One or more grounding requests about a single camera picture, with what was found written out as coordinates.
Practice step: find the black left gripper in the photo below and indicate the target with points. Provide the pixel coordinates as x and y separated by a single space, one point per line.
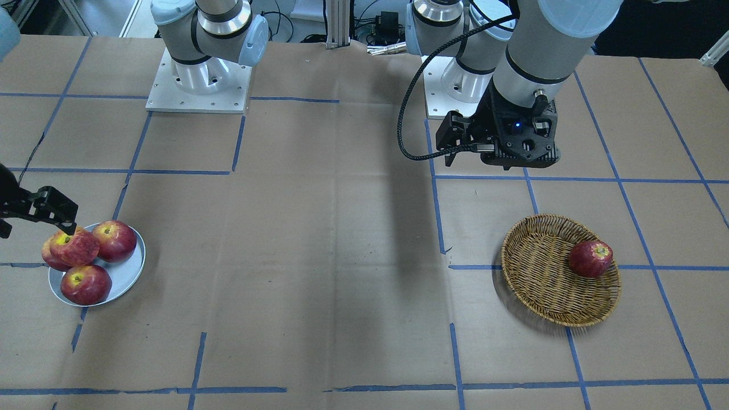
488 115

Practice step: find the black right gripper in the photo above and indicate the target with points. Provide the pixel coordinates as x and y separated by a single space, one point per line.
41 206

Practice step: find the transferred red apple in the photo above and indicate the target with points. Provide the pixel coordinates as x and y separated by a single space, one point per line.
75 250

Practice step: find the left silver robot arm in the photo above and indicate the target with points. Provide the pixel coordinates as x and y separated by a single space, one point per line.
528 49

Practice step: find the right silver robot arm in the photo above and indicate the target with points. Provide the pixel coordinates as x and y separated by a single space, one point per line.
211 49

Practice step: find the red apple on plate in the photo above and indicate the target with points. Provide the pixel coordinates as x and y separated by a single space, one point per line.
86 285
50 259
117 241

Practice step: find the red apple on plate back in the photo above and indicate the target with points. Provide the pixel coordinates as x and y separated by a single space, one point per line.
117 241

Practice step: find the red apple on plate front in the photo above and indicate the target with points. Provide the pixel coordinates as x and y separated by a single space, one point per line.
86 285

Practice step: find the light blue plate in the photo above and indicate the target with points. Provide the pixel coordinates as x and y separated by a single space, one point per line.
123 274

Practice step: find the woven wicker basket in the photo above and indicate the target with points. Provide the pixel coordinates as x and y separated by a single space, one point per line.
534 257

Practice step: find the red apple remaining in basket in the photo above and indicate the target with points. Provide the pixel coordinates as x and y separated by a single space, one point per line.
590 259

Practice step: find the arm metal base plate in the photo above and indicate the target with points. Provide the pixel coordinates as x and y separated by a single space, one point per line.
213 86
452 86

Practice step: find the aluminium frame post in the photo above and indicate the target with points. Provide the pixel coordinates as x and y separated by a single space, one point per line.
337 16

